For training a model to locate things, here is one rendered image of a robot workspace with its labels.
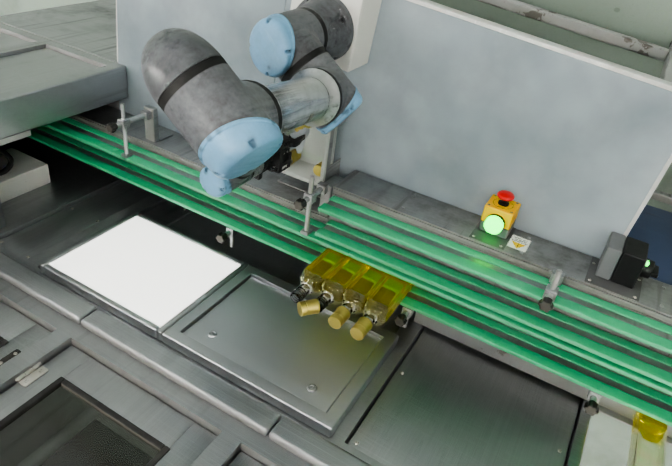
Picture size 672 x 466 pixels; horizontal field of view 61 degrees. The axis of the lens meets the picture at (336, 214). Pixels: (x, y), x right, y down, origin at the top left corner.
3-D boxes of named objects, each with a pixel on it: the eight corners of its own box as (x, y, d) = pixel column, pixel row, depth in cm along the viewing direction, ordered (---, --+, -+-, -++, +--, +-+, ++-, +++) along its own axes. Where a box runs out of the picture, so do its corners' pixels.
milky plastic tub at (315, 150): (286, 157, 168) (269, 168, 161) (292, 84, 156) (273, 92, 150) (338, 177, 162) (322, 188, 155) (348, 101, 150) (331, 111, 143)
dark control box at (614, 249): (599, 257, 134) (594, 275, 127) (612, 229, 130) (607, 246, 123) (637, 271, 131) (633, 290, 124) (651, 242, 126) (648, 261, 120)
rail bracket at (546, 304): (547, 275, 128) (533, 308, 118) (557, 249, 125) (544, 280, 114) (565, 282, 127) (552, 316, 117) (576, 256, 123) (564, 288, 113)
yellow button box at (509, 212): (486, 216, 144) (477, 229, 138) (494, 190, 140) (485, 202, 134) (513, 226, 141) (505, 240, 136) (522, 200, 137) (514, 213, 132)
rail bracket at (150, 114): (162, 136, 187) (106, 160, 169) (159, 86, 178) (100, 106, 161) (173, 140, 185) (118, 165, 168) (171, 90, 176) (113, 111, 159)
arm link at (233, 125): (332, 44, 124) (194, 56, 75) (375, 99, 125) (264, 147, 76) (294, 80, 129) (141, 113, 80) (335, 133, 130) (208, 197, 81)
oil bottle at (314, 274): (338, 251, 156) (295, 292, 140) (340, 234, 153) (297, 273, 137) (356, 259, 154) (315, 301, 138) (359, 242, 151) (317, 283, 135)
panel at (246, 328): (137, 219, 179) (40, 272, 153) (136, 210, 177) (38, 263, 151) (397, 343, 146) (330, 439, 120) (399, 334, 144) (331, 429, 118)
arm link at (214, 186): (231, 187, 122) (212, 206, 127) (262, 169, 130) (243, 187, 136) (208, 158, 122) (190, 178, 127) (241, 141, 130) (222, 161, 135)
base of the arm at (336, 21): (308, -19, 130) (283, -13, 123) (362, 11, 127) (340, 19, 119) (291, 42, 140) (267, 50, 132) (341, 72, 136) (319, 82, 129)
